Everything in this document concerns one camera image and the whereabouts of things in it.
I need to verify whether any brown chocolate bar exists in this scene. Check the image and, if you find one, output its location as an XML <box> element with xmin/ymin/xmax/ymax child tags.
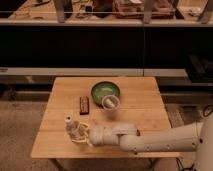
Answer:
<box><xmin>80</xmin><ymin>97</ymin><xmax>89</xmax><ymax>115</ymax></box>

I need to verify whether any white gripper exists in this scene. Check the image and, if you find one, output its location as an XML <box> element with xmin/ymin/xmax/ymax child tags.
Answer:
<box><xmin>71</xmin><ymin>122</ymin><xmax>118</xmax><ymax>146</ymax></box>

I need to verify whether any white plastic bottle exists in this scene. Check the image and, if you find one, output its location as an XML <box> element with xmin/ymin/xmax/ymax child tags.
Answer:
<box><xmin>65</xmin><ymin>116</ymin><xmax>82</xmax><ymax>140</ymax></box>

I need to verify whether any green bowl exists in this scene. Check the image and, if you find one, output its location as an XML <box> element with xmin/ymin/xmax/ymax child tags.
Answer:
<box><xmin>91</xmin><ymin>81</ymin><xmax>120</xmax><ymax>106</ymax></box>

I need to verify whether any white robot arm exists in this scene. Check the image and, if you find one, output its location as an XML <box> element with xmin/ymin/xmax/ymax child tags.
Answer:
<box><xmin>75</xmin><ymin>115</ymin><xmax>213</xmax><ymax>171</ymax></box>

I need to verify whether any wooden table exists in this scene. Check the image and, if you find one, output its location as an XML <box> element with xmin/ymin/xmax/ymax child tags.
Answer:
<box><xmin>30</xmin><ymin>76</ymin><xmax>181</xmax><ymax>171</ymax></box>

